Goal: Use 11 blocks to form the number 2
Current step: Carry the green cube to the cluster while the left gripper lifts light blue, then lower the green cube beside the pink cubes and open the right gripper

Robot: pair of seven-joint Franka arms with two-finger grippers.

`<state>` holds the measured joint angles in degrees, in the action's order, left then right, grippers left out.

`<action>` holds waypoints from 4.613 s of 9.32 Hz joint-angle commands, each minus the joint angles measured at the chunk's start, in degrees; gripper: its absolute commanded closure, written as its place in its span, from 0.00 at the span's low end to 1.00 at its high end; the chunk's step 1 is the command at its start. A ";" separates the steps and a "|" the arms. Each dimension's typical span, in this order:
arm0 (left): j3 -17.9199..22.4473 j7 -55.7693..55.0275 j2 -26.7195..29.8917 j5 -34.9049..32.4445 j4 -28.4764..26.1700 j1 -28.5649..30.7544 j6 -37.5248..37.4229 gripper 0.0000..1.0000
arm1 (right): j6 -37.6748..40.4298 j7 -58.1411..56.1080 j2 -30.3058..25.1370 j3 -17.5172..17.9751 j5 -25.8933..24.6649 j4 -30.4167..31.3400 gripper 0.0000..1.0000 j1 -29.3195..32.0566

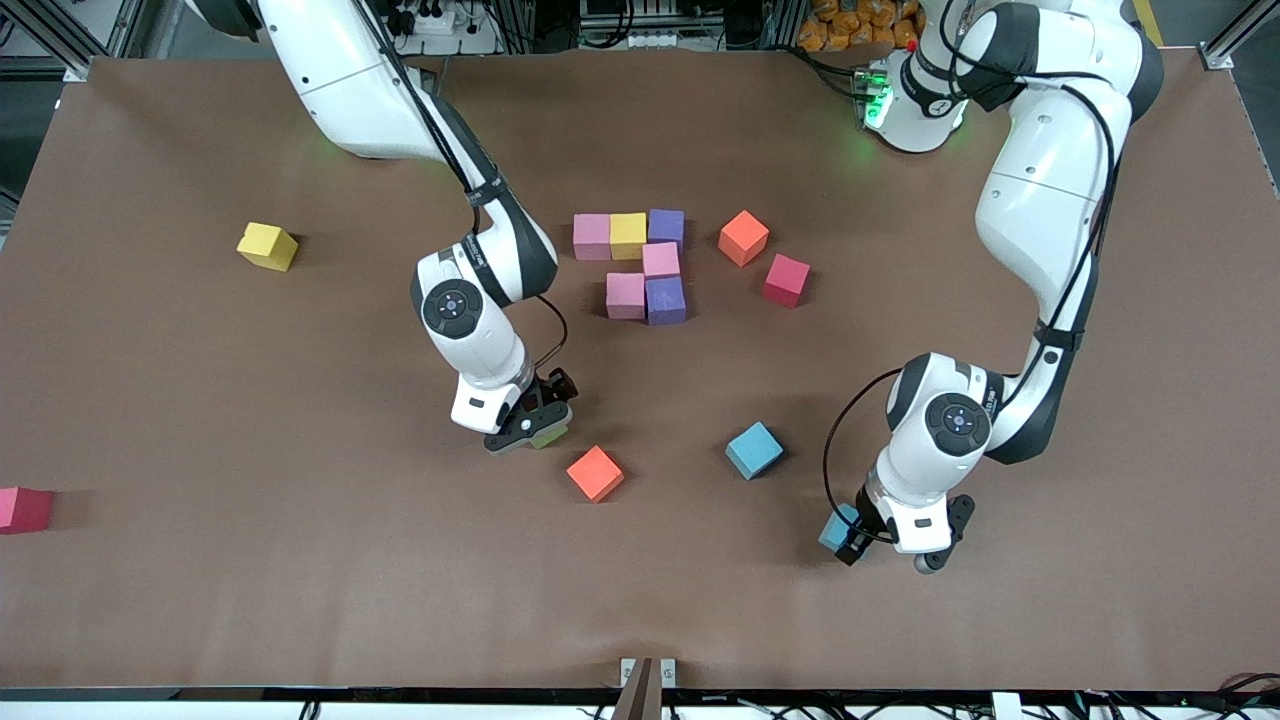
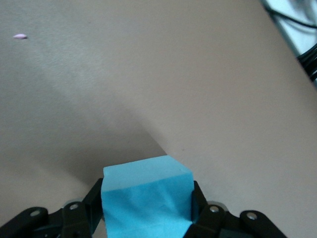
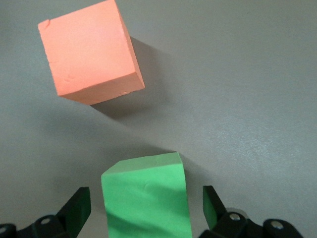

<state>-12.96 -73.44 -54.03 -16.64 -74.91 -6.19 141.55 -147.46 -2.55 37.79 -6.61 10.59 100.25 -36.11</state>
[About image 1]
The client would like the orange foam cube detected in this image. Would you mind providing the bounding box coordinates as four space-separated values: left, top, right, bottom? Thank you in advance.
565 445 626 504
717 209 771 269

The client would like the brown tapered mount pole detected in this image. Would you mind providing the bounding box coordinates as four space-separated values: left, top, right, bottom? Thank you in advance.
610 657 653 720

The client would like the aluminium frame profile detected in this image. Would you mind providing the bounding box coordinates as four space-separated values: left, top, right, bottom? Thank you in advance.
0 0 151 83
1200 0 1280 73

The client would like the brown table cover sheet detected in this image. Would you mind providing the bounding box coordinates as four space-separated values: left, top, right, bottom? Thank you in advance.
0 50 1280 693

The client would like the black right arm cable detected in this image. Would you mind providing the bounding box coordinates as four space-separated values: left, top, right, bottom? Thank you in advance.
355 0 570 373

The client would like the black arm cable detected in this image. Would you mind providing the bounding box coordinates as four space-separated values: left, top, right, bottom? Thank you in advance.
822 0 1121 546
355 0 570 373

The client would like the red foam cube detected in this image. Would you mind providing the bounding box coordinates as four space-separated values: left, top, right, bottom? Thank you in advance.
0 486 55 536
762 253 812 309

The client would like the blue foam cube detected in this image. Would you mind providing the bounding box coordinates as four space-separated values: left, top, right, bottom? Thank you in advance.
817 503 863 554
724 420 785 481

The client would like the pile of orange objects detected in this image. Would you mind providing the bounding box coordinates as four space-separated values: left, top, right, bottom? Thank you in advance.
797 0 926 53

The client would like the yellow foam cube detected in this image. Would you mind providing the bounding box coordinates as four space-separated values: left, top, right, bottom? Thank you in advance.
610 212 649 261
236 222 300 273

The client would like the white power strip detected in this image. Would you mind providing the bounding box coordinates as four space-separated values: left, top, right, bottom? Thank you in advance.
395 5 473 37

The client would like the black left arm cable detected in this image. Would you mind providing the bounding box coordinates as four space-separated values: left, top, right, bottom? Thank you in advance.
822 0 1121 546

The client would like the small metal clamp bracket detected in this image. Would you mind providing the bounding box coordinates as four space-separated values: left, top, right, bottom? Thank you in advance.
619 657 678 691

